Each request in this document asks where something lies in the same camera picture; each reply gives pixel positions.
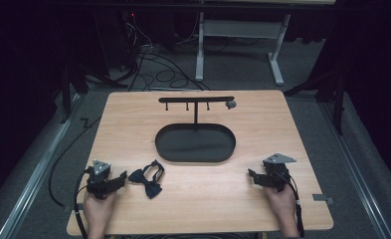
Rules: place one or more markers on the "dark blue bow tie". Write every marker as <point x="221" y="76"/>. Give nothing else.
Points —
<point x="148" y="181"/>

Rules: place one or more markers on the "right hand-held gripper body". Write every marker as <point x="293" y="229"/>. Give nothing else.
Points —
<point x="276" y="172"/>

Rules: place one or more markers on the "grey tape strip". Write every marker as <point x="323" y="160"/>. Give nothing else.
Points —
<point x="323" y="198"/>

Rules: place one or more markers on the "white metal desk frame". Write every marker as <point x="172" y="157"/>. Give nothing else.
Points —
<point x="239" y="30"/>

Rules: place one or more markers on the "black metal stand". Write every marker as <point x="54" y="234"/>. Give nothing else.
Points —
<point x="332" y="89"/>
<point x="77" y="79"/>

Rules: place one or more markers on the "black rack stand with tray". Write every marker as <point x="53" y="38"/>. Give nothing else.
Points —
<point x="195" y="142"/>

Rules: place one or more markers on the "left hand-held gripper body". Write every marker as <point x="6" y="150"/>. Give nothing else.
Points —
<point x="99" y="181"/>

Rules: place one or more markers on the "small grey clip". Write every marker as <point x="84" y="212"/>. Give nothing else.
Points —
<point x="230" y="105"/>

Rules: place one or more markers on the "person's left hand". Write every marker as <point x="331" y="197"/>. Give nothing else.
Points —
<point x="98" y="207"/>

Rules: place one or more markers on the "silver metal floor rail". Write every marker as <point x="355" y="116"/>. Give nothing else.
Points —
<point x="358" y="172"/>
<point x="34" y="179"/>

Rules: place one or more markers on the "person's right hand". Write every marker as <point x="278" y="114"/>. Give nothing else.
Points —
<point x="282" y="205"/>

